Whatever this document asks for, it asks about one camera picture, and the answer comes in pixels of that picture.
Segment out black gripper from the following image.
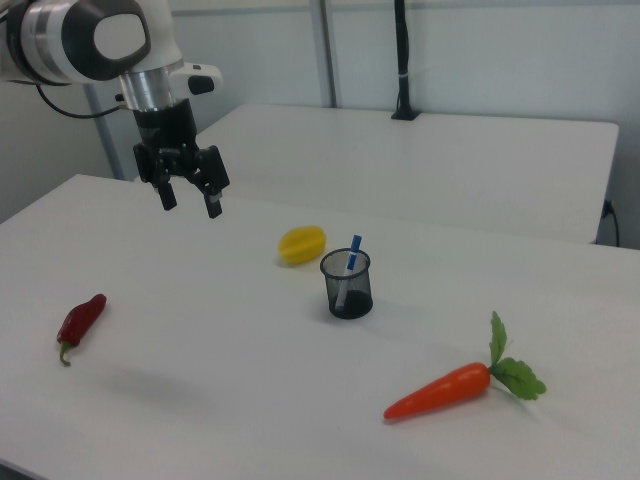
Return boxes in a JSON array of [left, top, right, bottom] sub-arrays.
[[131, 98, 232, 220]]

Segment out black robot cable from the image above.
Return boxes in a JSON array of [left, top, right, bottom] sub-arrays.
[[34, 82, 129, 121]]

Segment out red toy chili pepper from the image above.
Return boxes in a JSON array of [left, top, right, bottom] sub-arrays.
[[56, 293, 108, 368]]

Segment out grey partition post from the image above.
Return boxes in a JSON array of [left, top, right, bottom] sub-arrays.
[[83, 82, 127, 182], [308, 0, 340, 109]]

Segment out blue and white marker pen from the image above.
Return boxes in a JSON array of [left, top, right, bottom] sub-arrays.
[[333, 234, 363, 309]]

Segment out orange toy carrot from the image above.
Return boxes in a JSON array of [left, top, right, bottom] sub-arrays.
[[383, 310, 548, 423]]

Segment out black mesh pen cup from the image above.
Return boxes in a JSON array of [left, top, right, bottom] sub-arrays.
[[319, 248, 375, 320]]

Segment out white side table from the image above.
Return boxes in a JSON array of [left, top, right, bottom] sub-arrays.
[[195, 103, 621, 246]]

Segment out yellow toy starfruit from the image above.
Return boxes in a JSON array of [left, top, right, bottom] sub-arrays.
[[277, 225, 328, 268]]

